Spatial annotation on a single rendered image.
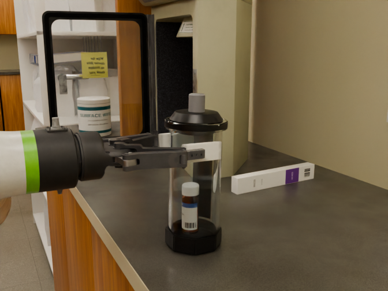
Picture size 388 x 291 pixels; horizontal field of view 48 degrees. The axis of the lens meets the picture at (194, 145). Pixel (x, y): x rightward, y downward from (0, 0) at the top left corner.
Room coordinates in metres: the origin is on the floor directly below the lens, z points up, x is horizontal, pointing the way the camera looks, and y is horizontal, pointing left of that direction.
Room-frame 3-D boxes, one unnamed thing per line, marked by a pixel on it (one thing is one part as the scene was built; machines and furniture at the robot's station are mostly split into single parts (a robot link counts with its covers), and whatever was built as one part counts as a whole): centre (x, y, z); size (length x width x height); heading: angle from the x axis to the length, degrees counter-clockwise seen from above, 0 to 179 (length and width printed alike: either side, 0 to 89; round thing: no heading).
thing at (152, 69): (1.37, 0.13, 1.19); 0.03 x 0.02 x 0.39; 26
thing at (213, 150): (0.68, -0.01, 1.12); 0.07 x 0.01 x 0.03; 116
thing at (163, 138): (0.77, 0.03, 1.12); 0.07 x 0.01 x 0.03; 118
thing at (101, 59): (1.32, 0.29, 1.19); 0.30 x 0.01 x 0.40; 109
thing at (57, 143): (0.62, 0.21, 1.13); 0.09 x 0.06 x 0.12; 27
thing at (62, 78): (1.27, 0.38, 1.18); 0.02 x 0.02 x 0.06; 19
